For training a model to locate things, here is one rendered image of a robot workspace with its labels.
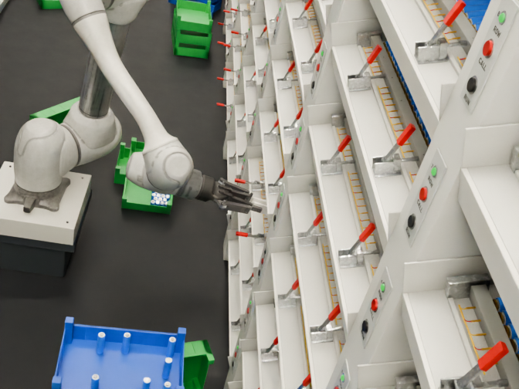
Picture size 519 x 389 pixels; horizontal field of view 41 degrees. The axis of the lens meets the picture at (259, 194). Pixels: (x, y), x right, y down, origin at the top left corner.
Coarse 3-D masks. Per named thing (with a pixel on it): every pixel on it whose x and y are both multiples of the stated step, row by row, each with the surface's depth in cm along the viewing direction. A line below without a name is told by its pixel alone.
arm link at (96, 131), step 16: (128, 0) 200; (144, 0) 206; (112, 16) 203; (128, 16) 205; (112, 32) 209; (96, 64) 217; (96, 80) 221; (80, 96) 229; (96, 96) 225; (80, 112) 231; (96, 112) 230; (112, 112) 238; (80, 128) 231; (96, 128) 232; (112, 128) 238; (80, 144) 233; (96, 144) 236; (112, 144) 243; (80, 160) 235
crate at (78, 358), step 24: (72, 336) 174; (96, 336) 176; (120, 336) 177; (144, 336) 177; (168, 336) 178; (72, 360) 171; (96, 360) 172; (120, 360) 174; (144, 360) 175; (72, 384) 165; (120, 384) 168
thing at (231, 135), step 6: (228, 132) 317; (234, 132) 318; (228, 138) 319; (234, 138) 320; (228, 144) 318; (234, 144) 317; (228, 150) 314; (234, 150) 314; (228, 156) 310; (234, 156) 304; (228, 162) 306; (234, 162) 305; (228, 168) 302; (234, 168) 302; (228, 174) 299; (234, 174) 298; (228, 180) 296; (234, 180) 295; (228, 216) 270; (228, 222) 272
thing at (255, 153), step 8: (248, 152) 240; (256, 152) 241; (248, 160) 241; (256, 160) 241; (256, 168) 237; (256, 176) 233; (256, 192) 226; (264, 192) 226; (256, 216) 216; (264, 216) 216; (256, 224) 213; (264, 224) 213; (256, 232) 210; (256, 248) 205; (256, 256) 202; (256, 264) 199
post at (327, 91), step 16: (352, 0) 136; (368, 0) 136; (352, 16) 138; (368, 16) 138; (320, 80) 147; (336, 80) 146; (320, 96) 149; (336, 96) 149; (304, 112) 159; (304, 128) 156; (304, 144) 156; (288, 160) 170; (304, 160) 158; (288, 176) 167; (288, 208) 167; (272, 224) 179; (288, 224) 170; (256, 272) 192; (272, 272) 180; (256, 288) 188; (272, 288) 183; (240, 336) 204; (256, 336) 194; (240, 352) 200; (240, 368) 203
